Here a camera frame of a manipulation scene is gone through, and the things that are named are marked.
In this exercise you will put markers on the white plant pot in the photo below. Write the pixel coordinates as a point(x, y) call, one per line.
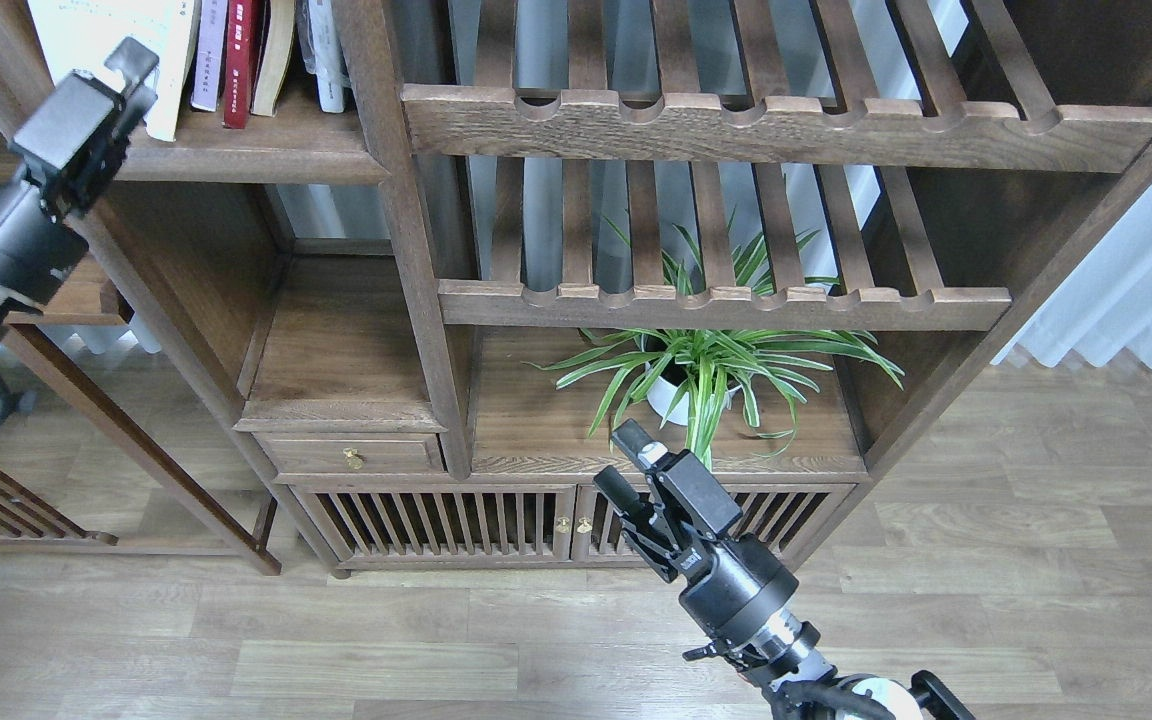
point(661, 395)

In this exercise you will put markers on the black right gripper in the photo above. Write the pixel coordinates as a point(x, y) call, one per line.
point(737, 591)

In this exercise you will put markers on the brass drawer knob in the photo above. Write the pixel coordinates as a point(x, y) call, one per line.
point(354, 459)

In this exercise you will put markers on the dark wooden bookshelf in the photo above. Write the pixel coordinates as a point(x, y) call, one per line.
point(392, 278)

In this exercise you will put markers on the white cover book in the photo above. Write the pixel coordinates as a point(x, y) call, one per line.
point(209, 55)

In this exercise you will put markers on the upright white book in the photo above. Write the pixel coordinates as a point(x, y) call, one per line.
point(327, 56)

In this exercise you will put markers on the upright tan book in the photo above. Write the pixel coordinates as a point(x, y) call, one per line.
point(275, 56)

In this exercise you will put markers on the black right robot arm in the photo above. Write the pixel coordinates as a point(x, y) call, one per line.
point(859, 696)

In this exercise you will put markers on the green spider plant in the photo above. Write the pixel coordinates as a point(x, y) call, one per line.
point(770, 366)

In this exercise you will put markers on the red cover book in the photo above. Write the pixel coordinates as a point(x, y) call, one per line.
point(242, 42)

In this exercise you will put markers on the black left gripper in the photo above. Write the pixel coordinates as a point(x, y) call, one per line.
point(71, 149)

